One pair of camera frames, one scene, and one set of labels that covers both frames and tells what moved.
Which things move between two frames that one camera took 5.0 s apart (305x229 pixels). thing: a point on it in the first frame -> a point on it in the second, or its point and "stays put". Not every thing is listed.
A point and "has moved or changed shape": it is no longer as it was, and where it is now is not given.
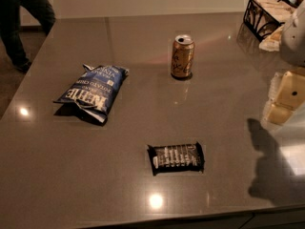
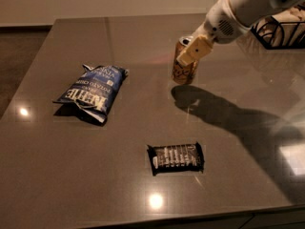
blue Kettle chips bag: [95, 89] stays put
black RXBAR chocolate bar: [175, 158] stays put
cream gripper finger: [286, 94] -> [222, 23]
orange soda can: [182, 56] has moved or changed shape
